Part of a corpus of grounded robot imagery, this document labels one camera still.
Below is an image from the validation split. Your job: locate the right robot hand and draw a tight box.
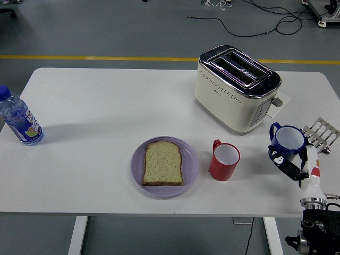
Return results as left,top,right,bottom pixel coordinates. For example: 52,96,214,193
267,144,327,200

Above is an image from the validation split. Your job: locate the blue enamel cup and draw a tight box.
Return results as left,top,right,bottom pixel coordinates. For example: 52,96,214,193
269,122,308,163

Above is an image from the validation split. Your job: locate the red enamel cup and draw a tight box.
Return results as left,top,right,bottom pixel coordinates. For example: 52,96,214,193
209,139,241,182

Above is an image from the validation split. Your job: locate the slice of bread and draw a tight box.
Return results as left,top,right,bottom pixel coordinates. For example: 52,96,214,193
141,141,184,186

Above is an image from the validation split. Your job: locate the silver metal toast rack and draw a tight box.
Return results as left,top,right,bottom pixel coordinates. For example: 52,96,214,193
300,117,340,154

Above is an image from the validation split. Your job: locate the white table leg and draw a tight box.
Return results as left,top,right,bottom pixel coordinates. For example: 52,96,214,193
67,216,89,255
263,217,284,255

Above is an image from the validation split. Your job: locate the grey box under table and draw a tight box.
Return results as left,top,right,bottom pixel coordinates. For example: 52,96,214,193
232,217,255,225

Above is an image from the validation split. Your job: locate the cream and chrome toaster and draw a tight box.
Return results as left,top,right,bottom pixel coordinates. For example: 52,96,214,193
193,44,284,136

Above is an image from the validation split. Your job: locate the purple plate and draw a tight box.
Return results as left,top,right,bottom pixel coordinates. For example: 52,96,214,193
130,136,199,198

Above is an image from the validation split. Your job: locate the plastic bottle with blue cap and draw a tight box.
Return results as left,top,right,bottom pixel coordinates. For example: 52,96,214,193
0,85,45,146

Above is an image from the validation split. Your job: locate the black chair base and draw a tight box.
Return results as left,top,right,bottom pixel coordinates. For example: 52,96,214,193
0,8,17,19

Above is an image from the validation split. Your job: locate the black cable under table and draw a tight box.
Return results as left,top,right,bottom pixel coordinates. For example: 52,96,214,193
244,217,255,255

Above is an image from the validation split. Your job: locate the black floor cable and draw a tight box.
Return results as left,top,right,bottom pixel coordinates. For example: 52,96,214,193
185,0,324,37

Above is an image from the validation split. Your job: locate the metal equipment frame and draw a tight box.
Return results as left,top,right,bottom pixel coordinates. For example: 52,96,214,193
301,0,340,27

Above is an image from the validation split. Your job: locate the white floor cable bundle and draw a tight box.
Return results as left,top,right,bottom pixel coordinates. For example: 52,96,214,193
200,0,232,10

